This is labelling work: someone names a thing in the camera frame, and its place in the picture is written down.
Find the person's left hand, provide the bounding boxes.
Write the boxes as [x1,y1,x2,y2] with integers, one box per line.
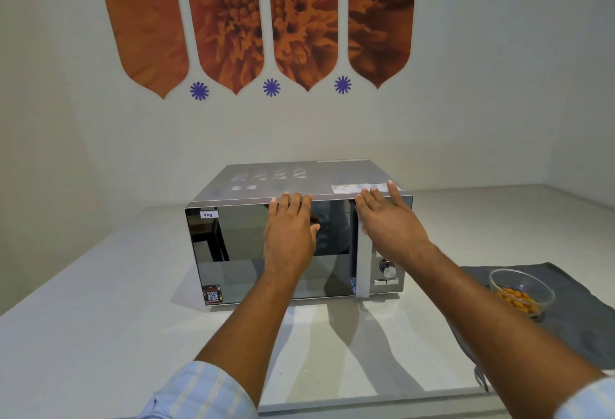
[263,192,322,279]

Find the person's right hand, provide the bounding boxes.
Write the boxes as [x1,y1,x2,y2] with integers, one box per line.
[354,180,433,268]

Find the person's left forearm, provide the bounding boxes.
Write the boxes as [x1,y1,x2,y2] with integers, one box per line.
[194,267,314,407]

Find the person's right forearm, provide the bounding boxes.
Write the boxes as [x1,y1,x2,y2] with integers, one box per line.
[401,243,607,419]

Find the long white label sticker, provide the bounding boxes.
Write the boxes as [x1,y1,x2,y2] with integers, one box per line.
[331,183,402,195]

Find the silver microwave oven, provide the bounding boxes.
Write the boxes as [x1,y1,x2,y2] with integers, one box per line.
[185,159,414,308]

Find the orange food pieces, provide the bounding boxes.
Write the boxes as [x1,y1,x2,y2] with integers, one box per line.
[494,287,540,315]

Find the clear glass bowl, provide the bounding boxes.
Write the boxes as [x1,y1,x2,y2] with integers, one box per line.
[488,268,556,319]

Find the striped light blue left sleeve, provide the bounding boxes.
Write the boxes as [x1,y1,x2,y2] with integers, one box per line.
[138,360,260,419]

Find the striped light blue sleeve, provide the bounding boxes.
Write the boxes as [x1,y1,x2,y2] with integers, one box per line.
[554,377,615,419]
[138,360,260,419]

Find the grey cloth mat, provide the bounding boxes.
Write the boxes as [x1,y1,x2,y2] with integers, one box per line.
[447,262,615,393]

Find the striped light blue right sleeve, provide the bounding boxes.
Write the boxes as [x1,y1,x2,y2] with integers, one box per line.
[554,377,615,419]

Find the white microwave door handle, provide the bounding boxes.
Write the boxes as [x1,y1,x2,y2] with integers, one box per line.
[355,222,376,299]

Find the orange flower wall panel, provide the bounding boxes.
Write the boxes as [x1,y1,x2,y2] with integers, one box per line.
[347,0,419,90]
[266,0,339,93]
[181,0,265,96]

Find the plain orange wall panel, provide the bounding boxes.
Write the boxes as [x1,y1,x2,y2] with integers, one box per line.
[93,0,190,100]

